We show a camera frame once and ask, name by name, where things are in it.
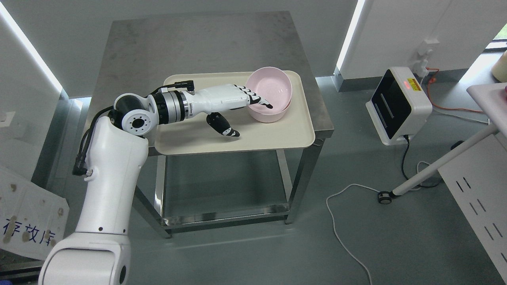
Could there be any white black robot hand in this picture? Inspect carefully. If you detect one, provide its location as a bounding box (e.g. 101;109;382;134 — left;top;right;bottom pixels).
198;84;273;137

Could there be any pink bowl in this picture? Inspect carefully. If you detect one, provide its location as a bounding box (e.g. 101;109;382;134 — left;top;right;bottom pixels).
246;99;292;123
246;67;293;115

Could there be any cream plastic tray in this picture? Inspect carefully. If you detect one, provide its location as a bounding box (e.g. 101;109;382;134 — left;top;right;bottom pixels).
151;70;315;156

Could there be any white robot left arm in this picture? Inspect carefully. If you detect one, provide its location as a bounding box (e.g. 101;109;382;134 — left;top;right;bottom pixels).
38;80;273;285

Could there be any stainless steel table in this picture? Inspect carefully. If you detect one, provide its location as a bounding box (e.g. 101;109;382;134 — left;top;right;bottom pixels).
87;11;334;238

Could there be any white black box device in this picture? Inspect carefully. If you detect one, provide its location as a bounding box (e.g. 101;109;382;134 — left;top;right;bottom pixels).
366;66;433;146

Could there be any white sign with blue text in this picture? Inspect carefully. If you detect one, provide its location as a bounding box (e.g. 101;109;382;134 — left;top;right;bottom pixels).
0;166;69;260

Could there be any white perforated cabinet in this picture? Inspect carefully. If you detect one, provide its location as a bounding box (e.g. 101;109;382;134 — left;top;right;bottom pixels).
438;133;507;280

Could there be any white rolling table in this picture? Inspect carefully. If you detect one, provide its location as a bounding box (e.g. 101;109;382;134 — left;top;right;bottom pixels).
378;83;507;204

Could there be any white floor cable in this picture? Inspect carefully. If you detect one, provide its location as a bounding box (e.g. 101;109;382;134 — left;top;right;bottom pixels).
326;183;381;285

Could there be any black power cable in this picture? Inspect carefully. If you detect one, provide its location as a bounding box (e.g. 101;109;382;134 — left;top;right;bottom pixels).
401;135;443;189

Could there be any white wall socket plug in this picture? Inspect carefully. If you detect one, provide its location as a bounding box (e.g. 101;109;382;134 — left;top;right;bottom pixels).
412;38;440;79

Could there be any orange cable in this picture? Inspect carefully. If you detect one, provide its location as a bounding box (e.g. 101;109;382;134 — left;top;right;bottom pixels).
426;68;485;114

